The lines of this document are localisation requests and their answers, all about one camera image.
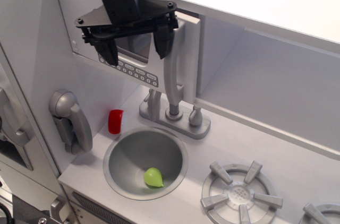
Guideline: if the white toy microwave door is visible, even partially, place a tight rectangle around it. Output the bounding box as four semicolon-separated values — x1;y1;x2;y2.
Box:
59;0;201;104

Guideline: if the grey fridge door handle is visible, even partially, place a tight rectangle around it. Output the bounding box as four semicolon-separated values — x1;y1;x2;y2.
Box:
1;88;30;147

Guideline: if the grey toy telephone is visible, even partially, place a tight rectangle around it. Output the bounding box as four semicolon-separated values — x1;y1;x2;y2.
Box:
49;89;92;156

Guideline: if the green toy pear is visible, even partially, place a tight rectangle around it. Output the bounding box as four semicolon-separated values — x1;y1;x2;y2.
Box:
143;167;164;187

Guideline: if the white toy kitchen cabinet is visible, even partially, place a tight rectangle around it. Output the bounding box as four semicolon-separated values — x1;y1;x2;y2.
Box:
1;0;339;223

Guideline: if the grey oven door handle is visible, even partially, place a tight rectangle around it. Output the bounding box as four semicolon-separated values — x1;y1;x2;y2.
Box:
50;199;70;223

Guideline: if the black braided cable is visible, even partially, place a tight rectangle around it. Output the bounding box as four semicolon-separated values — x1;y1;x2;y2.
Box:
0;202;13;224

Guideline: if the grey round sink basin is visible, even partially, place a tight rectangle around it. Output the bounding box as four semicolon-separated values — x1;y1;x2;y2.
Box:
103;127;189;200

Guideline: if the grey stove burner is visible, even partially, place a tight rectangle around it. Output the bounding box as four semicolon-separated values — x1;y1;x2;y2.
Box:
200;161;283;223
299;203;339;224

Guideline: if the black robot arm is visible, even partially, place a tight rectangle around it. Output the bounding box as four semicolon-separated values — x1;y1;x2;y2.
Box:
75;0;179;65

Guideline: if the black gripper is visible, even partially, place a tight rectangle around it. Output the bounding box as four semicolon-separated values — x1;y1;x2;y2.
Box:
74;0;179;66

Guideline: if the red toy cup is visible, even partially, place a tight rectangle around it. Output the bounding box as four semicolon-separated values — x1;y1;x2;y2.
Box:
108;109;124;134

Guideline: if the grey toy faucet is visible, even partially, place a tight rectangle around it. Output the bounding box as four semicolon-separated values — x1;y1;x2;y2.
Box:
139;89;211;140

